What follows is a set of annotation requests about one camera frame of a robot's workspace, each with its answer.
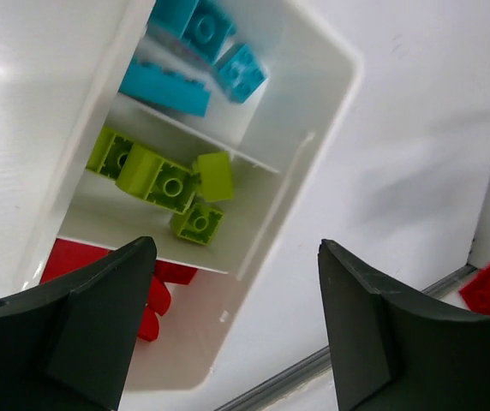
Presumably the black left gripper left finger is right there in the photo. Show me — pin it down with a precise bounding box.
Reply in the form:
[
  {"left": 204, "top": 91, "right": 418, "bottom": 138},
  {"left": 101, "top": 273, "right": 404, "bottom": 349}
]
[{"left": 0, "top": 236, "right": 157, "bottom": 410}]

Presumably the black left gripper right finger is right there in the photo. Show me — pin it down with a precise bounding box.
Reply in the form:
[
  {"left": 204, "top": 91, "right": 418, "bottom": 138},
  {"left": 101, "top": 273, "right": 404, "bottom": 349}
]
[{"left": 318, "top": 240, "right": 490, "bottom": 410}]

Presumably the red white round lego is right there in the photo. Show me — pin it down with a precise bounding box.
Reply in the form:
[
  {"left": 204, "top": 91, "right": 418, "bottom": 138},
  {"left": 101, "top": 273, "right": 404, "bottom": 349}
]
[{"left": 40, "top": 238, "right": 111, "bottom": 283}]

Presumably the red curved lego brick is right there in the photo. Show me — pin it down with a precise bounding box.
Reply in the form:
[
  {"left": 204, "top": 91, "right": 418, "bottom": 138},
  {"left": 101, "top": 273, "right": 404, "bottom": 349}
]
[{"left": 138, "top": 277, "right": 171, "bottom": 342}]

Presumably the green lego brick large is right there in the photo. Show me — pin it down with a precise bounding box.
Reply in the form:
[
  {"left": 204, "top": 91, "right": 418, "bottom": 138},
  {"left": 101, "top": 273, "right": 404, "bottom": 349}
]
[{"left": 116, "top": 144, "right": 195, "bottom": 214}]

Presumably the green sloped lego brick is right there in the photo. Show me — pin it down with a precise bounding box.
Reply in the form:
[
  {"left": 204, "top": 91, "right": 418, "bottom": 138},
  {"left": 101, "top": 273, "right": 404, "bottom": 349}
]
[{"left": 193, "top": 152, "right": 234, "bottom": 203}]

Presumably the cyan cloud lego piece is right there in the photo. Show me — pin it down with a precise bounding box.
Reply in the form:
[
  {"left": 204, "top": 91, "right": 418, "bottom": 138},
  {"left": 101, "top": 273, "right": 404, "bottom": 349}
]
[{"left": 119, "top": 59, "right": 211, "bottom": 117}]

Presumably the small cyan lego brick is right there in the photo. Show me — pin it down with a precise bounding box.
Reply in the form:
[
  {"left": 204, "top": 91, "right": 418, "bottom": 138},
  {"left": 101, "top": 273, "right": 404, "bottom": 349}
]
[{"left": 214, "top": 43, "right": 267, "bottom": 104}]

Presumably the white divided sorting tray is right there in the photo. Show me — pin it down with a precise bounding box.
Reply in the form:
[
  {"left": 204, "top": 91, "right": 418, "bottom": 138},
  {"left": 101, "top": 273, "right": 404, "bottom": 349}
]
[{"left": 14, "top": 1, "right": 358, "bottom": 392}]

